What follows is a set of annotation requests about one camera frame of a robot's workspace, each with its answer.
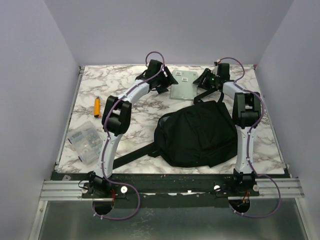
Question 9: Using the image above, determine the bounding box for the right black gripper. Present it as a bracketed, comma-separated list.
[192, 69, 219, 92]

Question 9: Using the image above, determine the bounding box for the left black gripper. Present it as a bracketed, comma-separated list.
[154, 67, 177, 95]

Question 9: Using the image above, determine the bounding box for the grey notebook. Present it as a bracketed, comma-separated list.
[170, 70, 198, 101]

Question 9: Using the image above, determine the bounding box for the black student backpack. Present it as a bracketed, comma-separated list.
[113, 87, 238, 169]

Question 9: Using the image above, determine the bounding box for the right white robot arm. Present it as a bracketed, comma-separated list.
[193, 63, 265, 196]

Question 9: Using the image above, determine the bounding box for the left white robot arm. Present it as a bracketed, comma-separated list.
[89, 59, 178, 198]

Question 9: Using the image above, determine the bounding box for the orange utility knife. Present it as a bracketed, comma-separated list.
[93, 96, 101, 118]

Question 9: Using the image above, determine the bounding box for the clear plastic screw box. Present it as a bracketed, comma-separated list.
[67, 121, 103, 165]

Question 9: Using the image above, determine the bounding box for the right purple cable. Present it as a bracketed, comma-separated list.
[213, 57, 282, 219]

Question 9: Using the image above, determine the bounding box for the purple cable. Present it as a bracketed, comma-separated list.
[92, 51, 166, 222]
[213, 57, 282, 219]

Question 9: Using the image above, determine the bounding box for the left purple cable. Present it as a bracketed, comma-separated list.
[92, 51, 166, 222]

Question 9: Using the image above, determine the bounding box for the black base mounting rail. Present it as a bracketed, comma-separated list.
[49, 172, 261, 210]

